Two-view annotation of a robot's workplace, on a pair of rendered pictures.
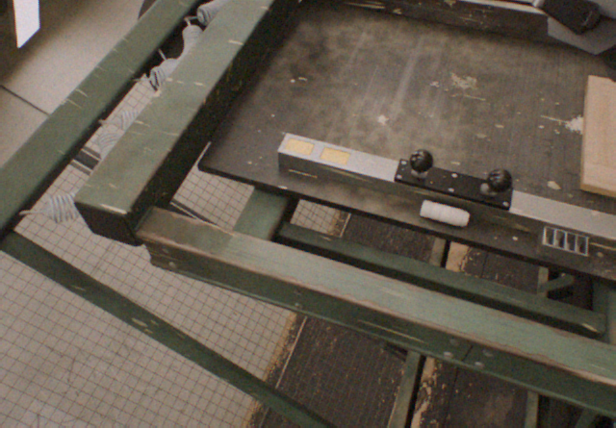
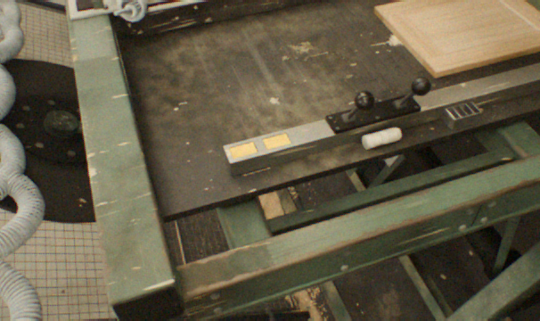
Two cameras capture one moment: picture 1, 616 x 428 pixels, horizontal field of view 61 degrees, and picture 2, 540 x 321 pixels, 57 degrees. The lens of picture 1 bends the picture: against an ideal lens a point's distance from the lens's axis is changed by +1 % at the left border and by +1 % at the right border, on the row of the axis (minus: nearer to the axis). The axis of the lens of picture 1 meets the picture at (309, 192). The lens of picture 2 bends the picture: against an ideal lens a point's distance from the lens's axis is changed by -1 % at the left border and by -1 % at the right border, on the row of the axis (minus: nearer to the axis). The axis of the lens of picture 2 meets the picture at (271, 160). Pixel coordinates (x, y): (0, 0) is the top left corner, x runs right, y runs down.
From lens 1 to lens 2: 41 cm
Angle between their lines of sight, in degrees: 25
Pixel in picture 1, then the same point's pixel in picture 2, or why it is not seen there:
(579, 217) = (459, 92)
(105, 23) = not seen: outside the picture
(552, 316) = (485, 166)
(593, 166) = (431, 60)
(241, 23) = (108, 79)
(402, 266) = (378, 194)
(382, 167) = (318, 129)
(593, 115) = (401, 29)
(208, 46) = (98, 111)
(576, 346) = (532, 164)
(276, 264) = (321, 241)
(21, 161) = not seen: outside the picture
